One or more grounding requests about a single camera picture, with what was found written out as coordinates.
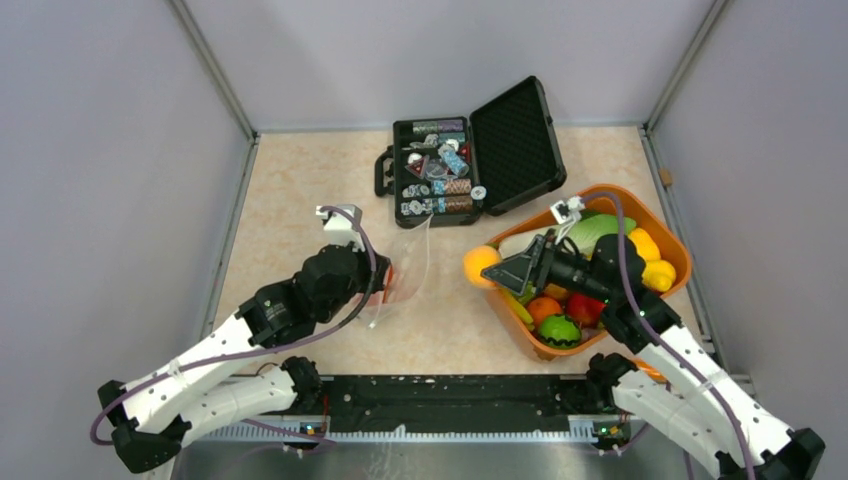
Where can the toy red chili pepper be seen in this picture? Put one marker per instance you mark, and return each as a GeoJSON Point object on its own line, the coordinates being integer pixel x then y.
{"type": "Point", "coordinates": [387, 282]}

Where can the toy green white cabbage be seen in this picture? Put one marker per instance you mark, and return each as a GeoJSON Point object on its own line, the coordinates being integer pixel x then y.
{"type": "Point", "coordinates": [585, 234]}

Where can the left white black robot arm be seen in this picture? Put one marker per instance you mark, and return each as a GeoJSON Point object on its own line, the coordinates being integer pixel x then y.
{"type": "Point", "coordinates": [155, 417]}

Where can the toy orange fruit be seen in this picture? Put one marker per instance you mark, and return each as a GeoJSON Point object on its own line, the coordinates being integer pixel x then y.
{"type": "Point", "coordinates": [543, 307]}

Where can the orange plastic basket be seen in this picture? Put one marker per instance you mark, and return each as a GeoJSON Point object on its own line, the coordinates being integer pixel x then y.
{"type": "Point", "coordinates": [670, 248]}

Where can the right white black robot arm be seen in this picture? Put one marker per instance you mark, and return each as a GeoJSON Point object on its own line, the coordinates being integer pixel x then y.
{"type": "Point", "coordinates": [702, 408]}

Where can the black poker chip case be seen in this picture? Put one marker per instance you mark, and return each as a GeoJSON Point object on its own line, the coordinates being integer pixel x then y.
{"type": "Point", "coordinates": [450, 171]}

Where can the toy yellow bell pepper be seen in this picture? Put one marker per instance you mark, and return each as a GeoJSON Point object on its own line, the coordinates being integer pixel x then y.
{"type": "Point", "coordinates": [645, 245]}

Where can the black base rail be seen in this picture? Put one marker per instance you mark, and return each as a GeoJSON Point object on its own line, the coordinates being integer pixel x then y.
{"type": "Point", "coordinates": [456, 404]}

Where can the toy yellow banana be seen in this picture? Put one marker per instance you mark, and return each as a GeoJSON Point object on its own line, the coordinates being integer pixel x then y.
{"type": "Point", "coordinates": [518, 309]}

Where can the clear zip top bag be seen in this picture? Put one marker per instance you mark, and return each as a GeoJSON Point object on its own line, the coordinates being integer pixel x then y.
{"type": "Point", "coordinates": [409, 251]}

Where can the toy peach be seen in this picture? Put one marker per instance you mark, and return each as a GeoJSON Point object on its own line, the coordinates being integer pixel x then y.
{"type": "Point", "coordinates": [475, 261]}

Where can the toy red apple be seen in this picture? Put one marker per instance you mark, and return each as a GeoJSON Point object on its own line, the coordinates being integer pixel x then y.
{"type": "Point", "coordinates": [584, 310]}

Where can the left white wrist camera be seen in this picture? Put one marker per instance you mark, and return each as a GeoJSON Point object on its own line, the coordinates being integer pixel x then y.
{"type": "Point", "coordinates": [340, 224]}

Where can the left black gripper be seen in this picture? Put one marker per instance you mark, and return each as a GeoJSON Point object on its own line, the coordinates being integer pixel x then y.
{"type": "Point", "coordinates": [377, 284]}

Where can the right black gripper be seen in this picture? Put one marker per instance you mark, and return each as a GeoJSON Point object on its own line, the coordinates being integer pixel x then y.
{"type": "Point", "coordinates": [532, 266]}

